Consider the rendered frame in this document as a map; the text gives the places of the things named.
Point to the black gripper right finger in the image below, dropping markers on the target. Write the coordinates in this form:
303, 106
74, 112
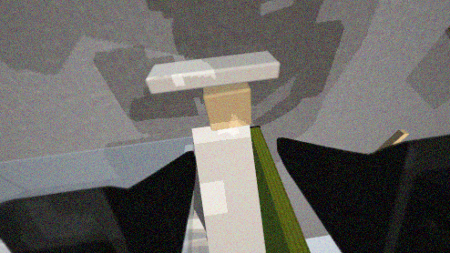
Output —
361, 199

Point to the tan cube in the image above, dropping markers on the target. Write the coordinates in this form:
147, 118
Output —
228, 106

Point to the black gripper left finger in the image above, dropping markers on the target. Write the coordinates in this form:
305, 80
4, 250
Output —
150, 217

